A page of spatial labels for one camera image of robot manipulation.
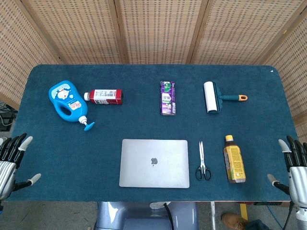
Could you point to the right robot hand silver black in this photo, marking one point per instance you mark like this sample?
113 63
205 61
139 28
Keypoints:
297 177

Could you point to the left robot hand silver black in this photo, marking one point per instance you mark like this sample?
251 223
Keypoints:
6 167

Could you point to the silver laptop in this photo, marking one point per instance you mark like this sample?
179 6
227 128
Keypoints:
154 163

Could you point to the yellow rectangular block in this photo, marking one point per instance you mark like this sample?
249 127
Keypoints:
244 210

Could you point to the woven bamboo screen panel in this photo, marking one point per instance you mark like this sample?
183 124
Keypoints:
14 48
292 67
242 28
159 28
76 28

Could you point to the tea bottle yellow label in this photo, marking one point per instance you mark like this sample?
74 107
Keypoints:
233 160

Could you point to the brown shoe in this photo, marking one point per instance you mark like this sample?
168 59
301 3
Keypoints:
233 220

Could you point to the blue detergent pump bottle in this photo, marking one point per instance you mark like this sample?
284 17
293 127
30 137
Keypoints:
66 100

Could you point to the blue table cloth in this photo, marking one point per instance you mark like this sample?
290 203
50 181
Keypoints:
96 155

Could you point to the white table leg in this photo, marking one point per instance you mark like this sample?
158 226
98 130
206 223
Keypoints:
213 215

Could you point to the red drink bottle white cap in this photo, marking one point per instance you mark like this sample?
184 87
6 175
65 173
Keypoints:
105 96

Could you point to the robot torso blue-grey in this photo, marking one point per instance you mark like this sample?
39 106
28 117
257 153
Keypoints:
144 216

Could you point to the purple toothpaste box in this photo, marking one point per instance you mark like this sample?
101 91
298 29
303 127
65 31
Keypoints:
168 98

